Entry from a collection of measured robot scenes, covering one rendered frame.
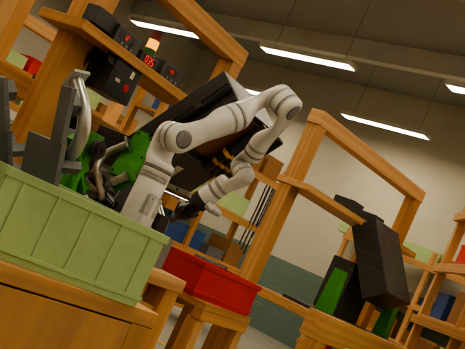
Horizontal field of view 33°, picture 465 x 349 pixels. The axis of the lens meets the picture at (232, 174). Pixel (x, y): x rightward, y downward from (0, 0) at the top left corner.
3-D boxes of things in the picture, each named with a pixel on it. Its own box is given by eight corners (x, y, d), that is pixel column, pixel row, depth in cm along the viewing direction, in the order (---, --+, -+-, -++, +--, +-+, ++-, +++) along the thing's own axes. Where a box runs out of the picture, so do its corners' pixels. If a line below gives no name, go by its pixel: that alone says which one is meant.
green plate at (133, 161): (138, 191, 306) (168, 148, 313) (129, 180, 300) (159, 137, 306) (117, 182, 313) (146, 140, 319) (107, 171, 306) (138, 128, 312)
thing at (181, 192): (205, 209, 316) (209, 202, 316) (185, 198, 302) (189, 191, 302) (135, 179, 337) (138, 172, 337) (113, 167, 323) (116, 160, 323)
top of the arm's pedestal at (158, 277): (181, 294, 239) (187, 282, 240) (115, 271, 213) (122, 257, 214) (111, 257, 258) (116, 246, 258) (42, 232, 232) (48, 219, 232)
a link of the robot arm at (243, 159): (241, 168, 285) (259, 140, 277) (249, 185, 279) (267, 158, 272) (225, 166, 281) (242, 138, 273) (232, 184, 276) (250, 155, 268)
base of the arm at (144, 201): (152, 231, 238) (176, 180, 240) (135, 223, 231) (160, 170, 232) (130, 221, 243) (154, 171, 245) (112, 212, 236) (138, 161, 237)
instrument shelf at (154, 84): (201, 115, 367) (205, 108, 367) (81, 28, 291) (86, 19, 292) (162, 102, 380) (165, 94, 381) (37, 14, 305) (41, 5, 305)
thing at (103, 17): (115, 39, 314) (123, 23, 315) (93, 21, 302) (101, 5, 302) (103, 35, 318) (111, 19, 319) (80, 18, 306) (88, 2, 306)
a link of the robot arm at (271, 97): (288, 77, 262) (226, 97, 249) (305, 96, 258) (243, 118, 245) (281, 97, 269) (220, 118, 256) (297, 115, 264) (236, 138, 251)
